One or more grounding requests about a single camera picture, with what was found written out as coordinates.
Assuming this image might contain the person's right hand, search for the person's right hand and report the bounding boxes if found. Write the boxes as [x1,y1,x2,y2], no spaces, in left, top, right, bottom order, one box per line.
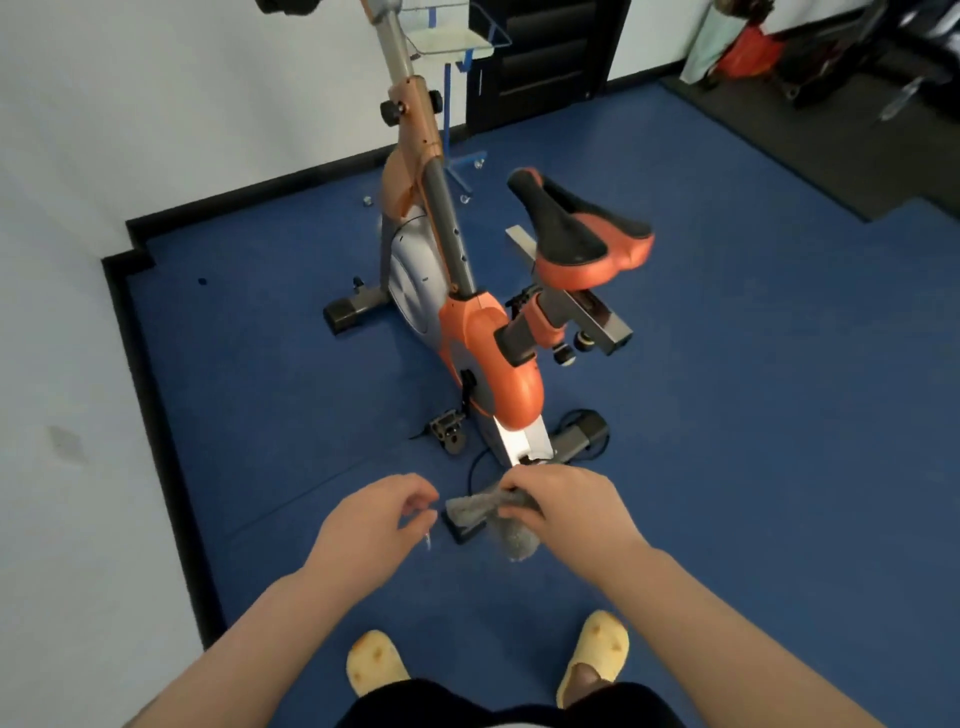
[497,464,651,588]

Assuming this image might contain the person's left hand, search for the person's left hand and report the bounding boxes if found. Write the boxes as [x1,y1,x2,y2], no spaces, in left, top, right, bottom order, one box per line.
[303,473,441,597]

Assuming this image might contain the grey cleaning cloth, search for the grey cleaning cloth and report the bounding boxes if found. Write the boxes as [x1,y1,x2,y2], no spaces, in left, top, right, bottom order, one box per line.
[445,483,546,564]

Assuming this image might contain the person's right forearm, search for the person's right forearm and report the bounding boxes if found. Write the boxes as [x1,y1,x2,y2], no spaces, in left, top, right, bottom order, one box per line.
[596,546,890,728]

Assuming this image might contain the person's left forearm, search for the person's left forearm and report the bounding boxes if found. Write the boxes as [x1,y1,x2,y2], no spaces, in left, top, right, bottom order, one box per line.
[123,566,354,728]

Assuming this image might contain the black bike pedal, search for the black bike pedal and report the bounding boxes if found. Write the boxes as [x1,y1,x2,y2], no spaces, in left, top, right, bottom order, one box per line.
[409,408,469,456]

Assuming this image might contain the yellow slipper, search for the yellow slipper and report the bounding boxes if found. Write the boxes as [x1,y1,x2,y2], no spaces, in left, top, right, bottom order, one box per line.
[555,609,631,711]
[345,630,413,699]

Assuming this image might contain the orange and grey exercise bike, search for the orange and grey exercise bike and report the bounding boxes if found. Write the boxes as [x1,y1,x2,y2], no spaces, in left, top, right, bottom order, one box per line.
[255,0,655,546]

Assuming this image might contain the black shorts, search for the black shorts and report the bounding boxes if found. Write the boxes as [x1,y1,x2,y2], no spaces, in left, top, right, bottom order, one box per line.
[336,678,685,728]

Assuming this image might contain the black and orange bike saddle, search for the black and orange bike saddle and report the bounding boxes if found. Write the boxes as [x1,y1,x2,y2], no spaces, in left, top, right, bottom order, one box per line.
[507,167,656,292]

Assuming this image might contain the black door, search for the black door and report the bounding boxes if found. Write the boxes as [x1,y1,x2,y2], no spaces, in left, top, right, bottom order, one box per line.
[465,0,633,138]

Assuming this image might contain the dark grey floor mat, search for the dark grey floor mat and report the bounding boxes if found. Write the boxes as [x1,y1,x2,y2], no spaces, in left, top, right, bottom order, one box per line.
[660,30,960,224]

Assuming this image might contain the pale green cloth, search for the pale green cloth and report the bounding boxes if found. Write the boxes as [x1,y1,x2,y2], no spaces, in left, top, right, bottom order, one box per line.
[678,0,745,86]

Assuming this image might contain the red bag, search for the red bag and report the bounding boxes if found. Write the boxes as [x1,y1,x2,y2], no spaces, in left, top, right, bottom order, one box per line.
[716,21,786,81]

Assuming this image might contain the black fitness equipment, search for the black fitness equipment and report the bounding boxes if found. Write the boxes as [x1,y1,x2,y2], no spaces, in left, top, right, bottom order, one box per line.
[772,0,960,125]

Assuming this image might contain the blue wire basket stand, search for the blue wire basket stand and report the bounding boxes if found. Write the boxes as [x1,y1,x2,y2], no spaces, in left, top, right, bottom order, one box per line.
[399,0,514,205]

